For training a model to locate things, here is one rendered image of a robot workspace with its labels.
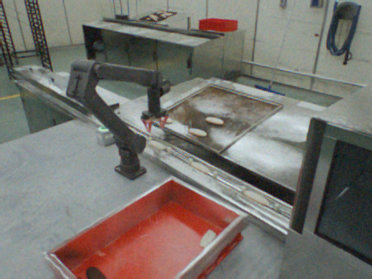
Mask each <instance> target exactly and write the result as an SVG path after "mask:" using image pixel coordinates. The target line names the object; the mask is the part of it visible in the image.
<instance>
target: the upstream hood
mask: <svg viewBox="0 0 372 279"><path fill-rule="evenodd" d="M13 72H14V74H15V76H18V77H19V78H21V79H23V80H24V81H26V82H28V83H29V84H32V85H33V86H35V87H36V88H37V89H39V90H41V91H43V92H46V93H47V94H48V95H50V96H52V97H54V98H56V99H57V100H59V101H60V102H63V103H64V104H65V105H68V106H69V107H71V108H72V109H74V110H77V111H78V112H80V113H82V114H83V115H85V116H87V117H88V118H90V119H91V120H95V119H96V118H95V117H94V116H93V115H92V114H91V113H90V112H89V111H88V110H87V109H86V108H85V107H84V106H83V105H82V104H80V103H78V102H77V101H76V100H74V99H70V98H69V97H67V96H66V88H67V85H68V81H69V80H68V79H66V78H65V77H63V76H60V75H57V74H56V73H55V72H51V71H49V70H46V69H45V68H43V67H42V66H38V65H37V64H33V65H29V66H19V67H14V68H13ZM98 94H99V95H100V97H101V98H102V99H103V100H104V101H105V103H107V105H109V106H110V108H111V109H112V110H113V111H114V112H115V113H118V114H119V113H120V103H119V102H117V101H116V100H112V99H111V98H107V97H106V96H104V95H102V94H100V93H98Z"/></svg>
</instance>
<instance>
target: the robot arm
mask: <svg viewBox="0 0 372 279"><path fill-rule="evenodd" d="M100 81H125V82H135V83H143V86H150V87H149V88H146V90H147V101H148V110H144V111H141V112H142V116H140V120H142V123H143V124H144V126H145V128H146V130H147V132H148V133H149V134H150V132H151V125H152V123H153V121H152V120H149V118H150V119H151V118H152V117H154V118H156V119H159V125H160V128H161V129H163V128H164V125H165V123H166V120H167V119H168V118H169V113H168V111H167V110H166V109H165V108H161V101H160V97H161V96H163V95H166V94H167V93H169V92H170V86H169V82H168V81H166V80H163V74H162V72H161V71H153V70H149V69H139V68H136V67H131V66H119V65H116V64H111V63H104V62H98V61H87V60H82V59H76V60H74V61H73V62H72V63H71V73H70V76H69V81H68V85H67V88H66V96H67V97H69V98H70V99H74V100H76V101H77V102H78V103H80V104H82V105H83V106H84V107H85V108H86V109H87V110H88V111H89V112H90V113H91V114H92V115H93V116H94V117H95V118H96V119H97V120H98V121H99V122H100V123H101V124H103V126H104V127H106V128H107V129H108V130H109V131H110V132H111V133H112V135H113V138H114V139H115V144H116V146H117V148H119V149H118V150H119V156H120V164H119V165H117V166H116V167H115V172H117V173H118V174H122V176H125V177H126V178H127V179H130V180H135V179H137V178H138V177H139V176H141V175H143V174H146V168H145V167H144V166H141V165H140V160H139V158H138V155H137V154H142V152H144V149H145V147H146V137H144V135H139V134H135V132H134V131H133V130H132V129H131V128H129V127H128V126H127V125H126V124H125V123H124V122H123V121H122V119H121V118H120V117H119V116H118V115H117V114H116V113H115V112H114V111H113V110H112V109H111V108H110V106H109V105H107V103H105V101H104V100H103V99H102V98H101V97H100V95H99V94H98V93H97V90H96V87H97V85H98V83H99V82H100ZM161 118H164V122H163V124H162V123H161ZM146 123H147V124H148V126H149V128H148V126H147V124H146Z"/></svg>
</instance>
